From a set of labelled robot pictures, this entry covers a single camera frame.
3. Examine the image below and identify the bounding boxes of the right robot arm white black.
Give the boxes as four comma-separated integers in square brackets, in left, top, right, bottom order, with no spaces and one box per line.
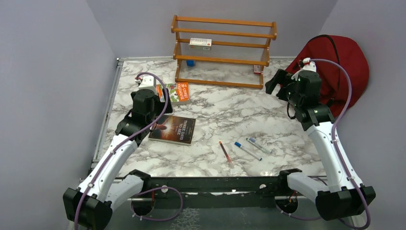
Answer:
[265,69,376,220]

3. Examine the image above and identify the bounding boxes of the small red white box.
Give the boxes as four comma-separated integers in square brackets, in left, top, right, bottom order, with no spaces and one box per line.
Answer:
[253,65,262,75]

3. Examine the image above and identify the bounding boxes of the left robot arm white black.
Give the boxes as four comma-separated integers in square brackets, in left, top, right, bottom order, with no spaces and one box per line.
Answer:
[63,87,172,230]

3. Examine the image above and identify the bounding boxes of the white box on shelf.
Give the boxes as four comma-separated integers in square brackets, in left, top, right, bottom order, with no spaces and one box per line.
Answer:
[189,38,212,51]

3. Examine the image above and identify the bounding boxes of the red pen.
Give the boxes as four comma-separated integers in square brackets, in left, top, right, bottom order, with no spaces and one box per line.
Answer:
[219,141,234,169]

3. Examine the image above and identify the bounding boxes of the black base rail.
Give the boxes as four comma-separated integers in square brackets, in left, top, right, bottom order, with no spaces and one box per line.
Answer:
[114,176,327,210]

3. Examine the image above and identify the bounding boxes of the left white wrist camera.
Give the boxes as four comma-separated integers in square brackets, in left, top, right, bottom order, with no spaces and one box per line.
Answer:
[135,75,158,95]

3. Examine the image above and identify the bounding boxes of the red student backpack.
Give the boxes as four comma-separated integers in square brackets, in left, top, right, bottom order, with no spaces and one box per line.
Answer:
[284,34,370,118]

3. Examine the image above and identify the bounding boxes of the wooden three-tier shelf rack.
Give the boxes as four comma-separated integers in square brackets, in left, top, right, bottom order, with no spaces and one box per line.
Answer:
[170,15,278,89]

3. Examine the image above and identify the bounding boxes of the blue capped white marker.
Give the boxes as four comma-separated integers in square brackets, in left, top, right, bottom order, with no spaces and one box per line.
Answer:
[235,142,262,161]

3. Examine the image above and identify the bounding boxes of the dark book three days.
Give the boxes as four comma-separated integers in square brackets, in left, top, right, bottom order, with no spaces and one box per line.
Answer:
[148,115,196,146]

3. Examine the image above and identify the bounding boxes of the orange green children's book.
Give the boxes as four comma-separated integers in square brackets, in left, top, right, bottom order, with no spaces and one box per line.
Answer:
[165,82,190,105]

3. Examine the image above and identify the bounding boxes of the small blue cube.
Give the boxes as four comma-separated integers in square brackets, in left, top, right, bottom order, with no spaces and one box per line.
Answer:
[186,60,195,67]

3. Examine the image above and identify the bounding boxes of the clear pen blue cap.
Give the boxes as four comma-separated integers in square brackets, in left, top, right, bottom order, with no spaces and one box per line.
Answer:
[246,138,272,155]

